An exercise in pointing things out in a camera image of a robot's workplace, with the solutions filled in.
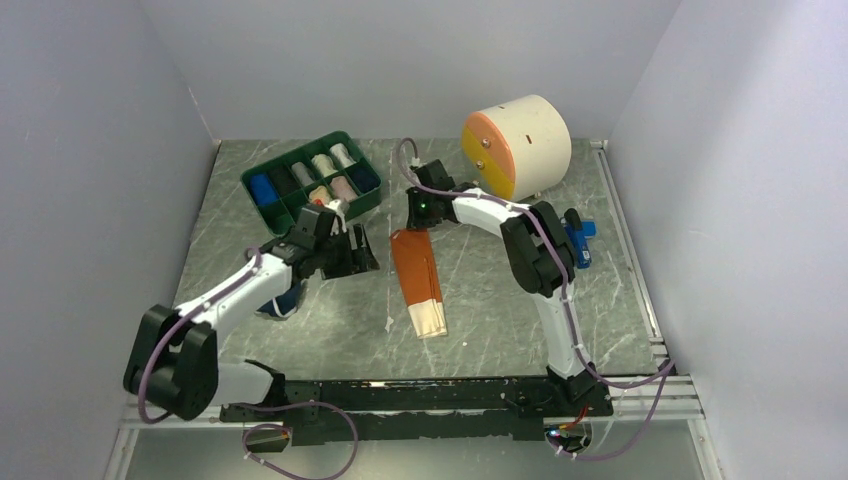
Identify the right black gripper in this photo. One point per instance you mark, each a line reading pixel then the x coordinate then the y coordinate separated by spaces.
pixel 415 221

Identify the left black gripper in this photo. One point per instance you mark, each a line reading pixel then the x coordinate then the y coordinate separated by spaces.
pixel 360 260

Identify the orange cream underwear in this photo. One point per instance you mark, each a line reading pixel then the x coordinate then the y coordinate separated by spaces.
pixel 417 274

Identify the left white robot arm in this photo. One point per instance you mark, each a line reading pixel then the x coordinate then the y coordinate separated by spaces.
pixel 174 367

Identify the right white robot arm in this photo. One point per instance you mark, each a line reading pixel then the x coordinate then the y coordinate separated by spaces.
pixel 540 255

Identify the navy rolled underwear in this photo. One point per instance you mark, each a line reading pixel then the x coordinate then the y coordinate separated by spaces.
pixel 364 179

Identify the pink rolled underwear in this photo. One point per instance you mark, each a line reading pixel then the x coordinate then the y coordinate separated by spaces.
pixel 343 189

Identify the beige rolled underwear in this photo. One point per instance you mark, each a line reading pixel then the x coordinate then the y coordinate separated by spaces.
pixel 321 195

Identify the navy white crumpled underwear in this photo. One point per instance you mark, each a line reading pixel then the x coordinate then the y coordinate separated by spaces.
pixel 285 305

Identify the white rolled underwear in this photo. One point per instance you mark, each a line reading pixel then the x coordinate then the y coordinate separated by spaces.
pixel 343 156

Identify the cream rolled underwear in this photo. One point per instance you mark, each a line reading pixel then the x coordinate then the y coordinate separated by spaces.
pixel 324 165

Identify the grey rolled underwear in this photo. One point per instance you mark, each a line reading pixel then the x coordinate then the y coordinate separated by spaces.
pixel 303 174

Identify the black rolled underwear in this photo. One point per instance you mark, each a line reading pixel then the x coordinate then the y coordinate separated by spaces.
pixel 283 180

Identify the blue rolled underwear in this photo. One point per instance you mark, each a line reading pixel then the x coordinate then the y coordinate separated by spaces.
pixel 262 190

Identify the green divided storage tray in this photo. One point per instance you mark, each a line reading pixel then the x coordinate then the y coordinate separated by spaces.
pixel 281 215

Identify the round cream drawer cabinet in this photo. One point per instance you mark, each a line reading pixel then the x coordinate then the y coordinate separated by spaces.
pixel 521 147

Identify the blue black hand tool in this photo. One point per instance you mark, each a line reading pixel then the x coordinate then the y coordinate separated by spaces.
pixel 579 232

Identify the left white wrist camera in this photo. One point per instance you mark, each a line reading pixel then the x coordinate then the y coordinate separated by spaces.
pixel 340 208

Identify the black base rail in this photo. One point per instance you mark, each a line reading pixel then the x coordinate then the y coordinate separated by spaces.
pixel 518 407

